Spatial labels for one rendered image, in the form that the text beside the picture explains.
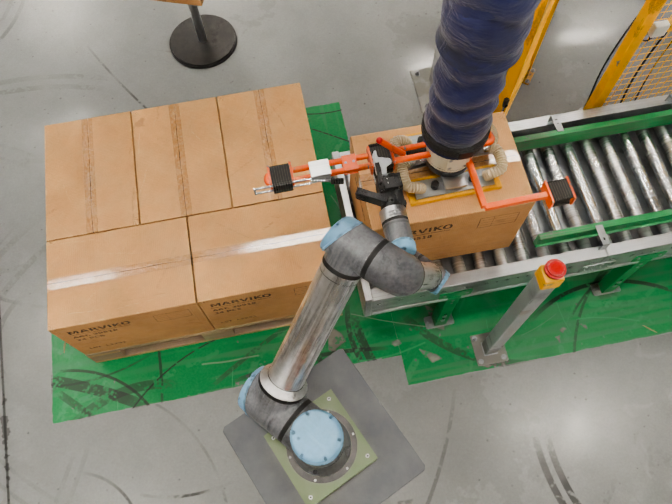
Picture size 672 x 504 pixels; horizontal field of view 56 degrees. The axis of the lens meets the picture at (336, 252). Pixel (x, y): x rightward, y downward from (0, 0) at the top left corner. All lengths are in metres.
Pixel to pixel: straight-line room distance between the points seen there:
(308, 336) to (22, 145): 2.58
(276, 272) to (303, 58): 1.66
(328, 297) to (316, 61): 2.40
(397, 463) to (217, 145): 1.58
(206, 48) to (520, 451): 2.78
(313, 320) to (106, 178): 1.54
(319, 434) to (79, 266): 1.39
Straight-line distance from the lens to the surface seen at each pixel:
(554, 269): 2.16
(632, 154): 3.10
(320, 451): 1.85
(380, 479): 2.20
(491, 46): 1.68
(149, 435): 3.10
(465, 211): 2.28
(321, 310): 1.66
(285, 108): 2.98
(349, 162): 2.17
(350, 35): 3.98
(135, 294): 2.68
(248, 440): 2.23
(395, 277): 1.55
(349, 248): 1.55
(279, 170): 2.15
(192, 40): 4.02
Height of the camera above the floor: 2.94
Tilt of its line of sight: 67 degrees down
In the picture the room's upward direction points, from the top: 2 degrees counter-clockwise
